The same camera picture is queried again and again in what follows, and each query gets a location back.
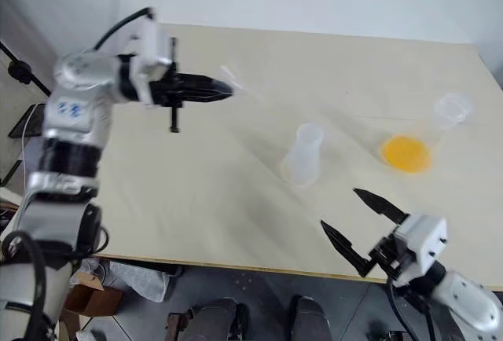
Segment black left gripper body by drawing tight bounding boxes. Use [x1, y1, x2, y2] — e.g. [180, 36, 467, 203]
[150, 36, 186, 134]

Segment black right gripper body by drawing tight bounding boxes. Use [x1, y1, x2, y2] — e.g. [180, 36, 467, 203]
[367, 222, 416, 281]

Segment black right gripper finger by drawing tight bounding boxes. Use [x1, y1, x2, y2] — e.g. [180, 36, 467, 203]
[352, 187, 409, 226]
[320, 220, 373, 278]

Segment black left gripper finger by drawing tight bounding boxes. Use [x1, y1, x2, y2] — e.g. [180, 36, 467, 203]
[178, 88, 233, 105]
[178, 72, 233, 91]

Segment clear cup with orange liquid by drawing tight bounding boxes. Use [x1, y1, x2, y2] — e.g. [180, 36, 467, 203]
[377, 91, 475, 175]

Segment clear plastic bottle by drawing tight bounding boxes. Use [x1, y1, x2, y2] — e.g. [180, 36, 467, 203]
[279, 122, 326, 188]

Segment dark rounded shape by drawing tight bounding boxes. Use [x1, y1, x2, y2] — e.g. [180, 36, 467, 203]
[289, 295, 330, 341]

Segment black tripod stand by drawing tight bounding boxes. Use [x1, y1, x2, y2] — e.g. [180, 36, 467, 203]
[0, 39, 53, 97]

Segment clear plastic bag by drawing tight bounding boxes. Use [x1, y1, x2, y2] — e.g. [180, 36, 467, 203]
[79, 257, 177, 303]

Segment brown cardboard box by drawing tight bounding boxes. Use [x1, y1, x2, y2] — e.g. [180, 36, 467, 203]
[64, 271, 123, 323]

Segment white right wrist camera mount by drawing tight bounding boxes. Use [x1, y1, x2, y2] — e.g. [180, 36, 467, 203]
[391, 212, 450, 289]

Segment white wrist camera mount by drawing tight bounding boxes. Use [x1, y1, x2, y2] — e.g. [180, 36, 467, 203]
[391, 212, 450, 289]
[116, 16, 177, 106]

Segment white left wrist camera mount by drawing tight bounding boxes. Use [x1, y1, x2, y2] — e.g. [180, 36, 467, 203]
[116, 16, 177, 106]

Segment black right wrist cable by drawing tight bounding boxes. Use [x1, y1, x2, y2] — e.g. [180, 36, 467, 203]
[384, 273, 438, 341]

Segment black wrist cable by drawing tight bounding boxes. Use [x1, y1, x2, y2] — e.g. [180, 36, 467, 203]
[92, 6, 159, 53]
[384, 273, 438, 341]

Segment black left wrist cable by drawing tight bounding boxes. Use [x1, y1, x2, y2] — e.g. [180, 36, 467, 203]
[92, 6, 159, 53]

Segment black shelf frame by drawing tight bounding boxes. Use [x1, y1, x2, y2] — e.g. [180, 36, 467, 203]
[0, 101, 49, 187]

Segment thin white cable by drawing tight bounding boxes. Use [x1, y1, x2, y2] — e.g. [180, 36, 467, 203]
[20, 103, 40, 189]

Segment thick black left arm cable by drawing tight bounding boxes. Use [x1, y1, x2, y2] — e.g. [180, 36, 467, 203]
[0, 229, 49, 341]

